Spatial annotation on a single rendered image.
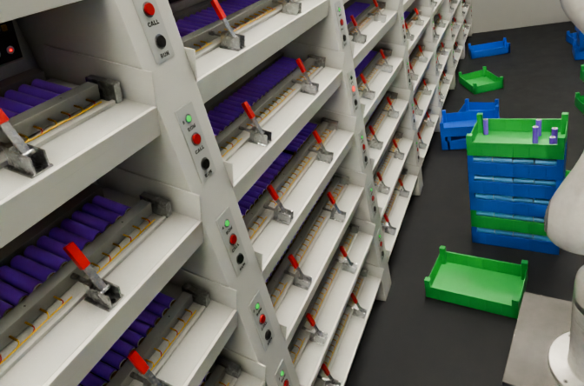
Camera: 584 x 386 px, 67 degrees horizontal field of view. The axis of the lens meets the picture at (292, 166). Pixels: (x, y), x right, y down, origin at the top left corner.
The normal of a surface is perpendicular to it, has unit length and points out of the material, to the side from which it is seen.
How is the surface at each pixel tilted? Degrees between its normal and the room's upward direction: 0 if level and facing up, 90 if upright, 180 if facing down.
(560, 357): 0
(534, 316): 0
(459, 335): 0
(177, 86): 90
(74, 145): 18
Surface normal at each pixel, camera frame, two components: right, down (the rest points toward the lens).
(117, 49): -0.40, 0.50
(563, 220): -0.81, 0.16
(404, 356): -0.23, -0.86
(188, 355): 0.06, -0.82
